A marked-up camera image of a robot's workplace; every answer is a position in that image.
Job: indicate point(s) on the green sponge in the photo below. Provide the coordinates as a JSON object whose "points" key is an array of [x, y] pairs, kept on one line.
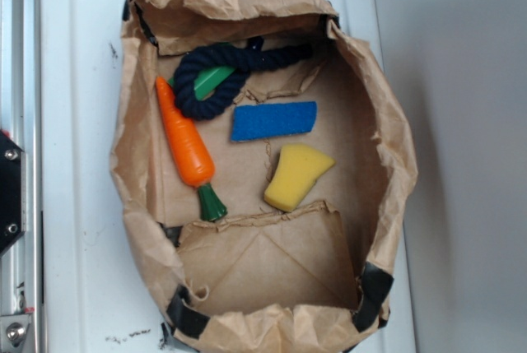
{"points": [[208, 79]]}

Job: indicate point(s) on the blue sponge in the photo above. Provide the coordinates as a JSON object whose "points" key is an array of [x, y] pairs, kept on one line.
{"points": [[253, 122]]}

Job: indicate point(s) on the yellow sponge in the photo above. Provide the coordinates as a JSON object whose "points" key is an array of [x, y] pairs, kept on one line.
{"points": [[298, 168]]}

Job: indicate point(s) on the orange toy carrot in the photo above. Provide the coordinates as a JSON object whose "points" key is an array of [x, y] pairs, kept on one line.
{"points": [[192, 158]]}

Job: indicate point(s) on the brown paper bag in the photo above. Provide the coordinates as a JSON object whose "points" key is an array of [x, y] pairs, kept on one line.
{"points": [[316, 279]]}

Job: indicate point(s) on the black metal bracket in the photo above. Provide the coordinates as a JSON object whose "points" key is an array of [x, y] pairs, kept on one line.
{"points": [[13, 192]]}

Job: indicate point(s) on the aluminium frame rail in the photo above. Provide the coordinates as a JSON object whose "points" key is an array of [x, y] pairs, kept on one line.
{"points": [[22, 281]]}

